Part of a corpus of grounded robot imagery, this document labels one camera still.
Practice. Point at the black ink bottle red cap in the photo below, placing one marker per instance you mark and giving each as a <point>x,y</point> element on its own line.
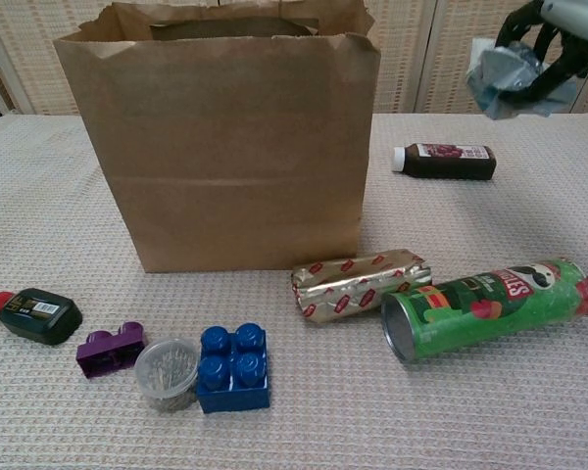
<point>39,318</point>

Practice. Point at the silver snack pouch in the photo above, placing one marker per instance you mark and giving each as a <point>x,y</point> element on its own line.
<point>500,73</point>

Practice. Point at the woven folding screen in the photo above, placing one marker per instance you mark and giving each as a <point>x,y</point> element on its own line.
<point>421,59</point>

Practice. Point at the clear round toothpick jar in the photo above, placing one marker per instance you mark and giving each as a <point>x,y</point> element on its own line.
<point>166,372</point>

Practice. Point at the white woven tablecloth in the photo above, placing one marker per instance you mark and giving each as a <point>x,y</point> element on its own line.
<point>470,416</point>

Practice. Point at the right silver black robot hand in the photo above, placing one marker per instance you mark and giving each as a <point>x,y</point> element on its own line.
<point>578,29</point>

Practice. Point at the purple building block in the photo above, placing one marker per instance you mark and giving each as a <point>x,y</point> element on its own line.
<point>108,352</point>

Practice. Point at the gold foil packet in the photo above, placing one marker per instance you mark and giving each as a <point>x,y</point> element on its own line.
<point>353,289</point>

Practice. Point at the dark juice bottle white cap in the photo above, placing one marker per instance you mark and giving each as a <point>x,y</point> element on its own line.
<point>446,166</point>

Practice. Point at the blue four-stud building block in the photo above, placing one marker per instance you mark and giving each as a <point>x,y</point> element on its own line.
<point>232,372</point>

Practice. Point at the green Pringles can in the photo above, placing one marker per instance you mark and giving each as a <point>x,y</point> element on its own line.
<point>470,318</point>

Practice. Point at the brown paper bag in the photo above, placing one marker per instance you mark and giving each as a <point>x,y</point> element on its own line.
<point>225,171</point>

